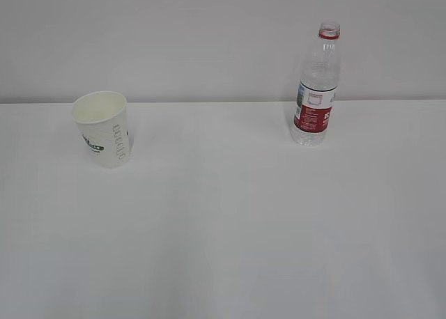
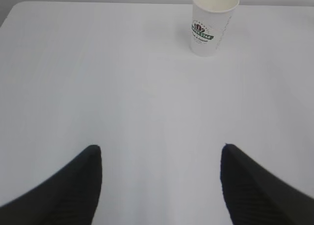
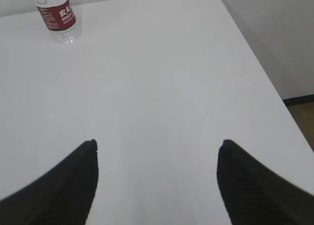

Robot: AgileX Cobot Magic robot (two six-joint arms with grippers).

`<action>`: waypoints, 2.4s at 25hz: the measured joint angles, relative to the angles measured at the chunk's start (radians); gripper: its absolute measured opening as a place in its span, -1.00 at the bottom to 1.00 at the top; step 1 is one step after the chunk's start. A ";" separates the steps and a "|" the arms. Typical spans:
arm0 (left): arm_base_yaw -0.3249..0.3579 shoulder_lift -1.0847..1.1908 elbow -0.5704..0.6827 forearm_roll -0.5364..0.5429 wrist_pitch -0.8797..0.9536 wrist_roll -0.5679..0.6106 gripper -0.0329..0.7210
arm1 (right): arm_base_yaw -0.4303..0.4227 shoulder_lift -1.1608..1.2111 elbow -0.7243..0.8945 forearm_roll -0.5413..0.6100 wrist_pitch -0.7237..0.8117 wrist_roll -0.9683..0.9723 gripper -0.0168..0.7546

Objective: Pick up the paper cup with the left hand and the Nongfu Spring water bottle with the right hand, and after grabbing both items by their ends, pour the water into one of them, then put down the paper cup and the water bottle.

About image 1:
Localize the clear plastic water bottle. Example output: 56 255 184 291
291 22 341 146

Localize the white paper cup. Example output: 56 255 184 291
72 91 130 169

